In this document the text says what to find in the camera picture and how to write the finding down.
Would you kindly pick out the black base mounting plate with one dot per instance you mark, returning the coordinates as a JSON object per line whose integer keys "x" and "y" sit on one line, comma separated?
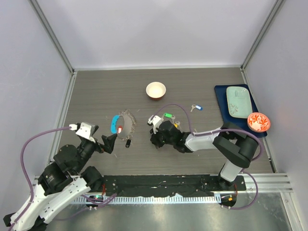
{"x": 167, "y": 185}

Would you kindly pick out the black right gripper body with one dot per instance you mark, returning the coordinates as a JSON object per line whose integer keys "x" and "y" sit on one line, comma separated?
{"x": 160, "y": 140}

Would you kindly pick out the orange white patterned bowl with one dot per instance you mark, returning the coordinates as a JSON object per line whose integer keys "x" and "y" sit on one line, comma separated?
{"x": 258, "y": 122}

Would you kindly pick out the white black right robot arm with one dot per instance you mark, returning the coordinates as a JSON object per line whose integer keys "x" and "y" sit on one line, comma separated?
{"x": 237, "y": 145}

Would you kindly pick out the green tag key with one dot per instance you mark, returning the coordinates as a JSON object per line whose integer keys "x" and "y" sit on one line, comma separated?
{"x": 169, "y": 115}

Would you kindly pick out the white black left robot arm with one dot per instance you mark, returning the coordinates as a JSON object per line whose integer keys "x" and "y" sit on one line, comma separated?
{"x": 60, "y": 183}

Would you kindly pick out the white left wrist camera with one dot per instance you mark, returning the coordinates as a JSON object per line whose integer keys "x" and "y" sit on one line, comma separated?
{"x": 86, "y": 131}

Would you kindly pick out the red bowl white inside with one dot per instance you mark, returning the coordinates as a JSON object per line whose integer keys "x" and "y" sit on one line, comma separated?
{"x": 155, "y": 90}

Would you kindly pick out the aluminium frame rail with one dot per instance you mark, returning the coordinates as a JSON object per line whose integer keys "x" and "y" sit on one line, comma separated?
{"x": 51, "y": 34}

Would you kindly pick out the black tag key on organizer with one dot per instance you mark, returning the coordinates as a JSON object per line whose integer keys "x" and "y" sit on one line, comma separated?
{"x": 128, "y": 143}

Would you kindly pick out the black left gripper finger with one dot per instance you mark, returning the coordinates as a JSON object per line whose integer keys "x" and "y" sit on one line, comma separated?
{"x": 107, "y": 143}
{"x": 114, "y": 140}

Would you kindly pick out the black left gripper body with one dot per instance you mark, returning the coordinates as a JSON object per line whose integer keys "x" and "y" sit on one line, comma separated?
{"x": 88, "y": 148}

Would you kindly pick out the blue tag key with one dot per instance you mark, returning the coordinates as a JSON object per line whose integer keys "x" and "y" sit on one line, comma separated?
{"x": 196, "y": 107}

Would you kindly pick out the perforated cable duct strip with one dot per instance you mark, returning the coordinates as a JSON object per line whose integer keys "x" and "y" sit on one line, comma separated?
{"x": 177, "y": 199}

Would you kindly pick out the pale green rectangular plate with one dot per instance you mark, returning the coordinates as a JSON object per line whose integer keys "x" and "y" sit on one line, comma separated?
{"x": 239, "y": 102}

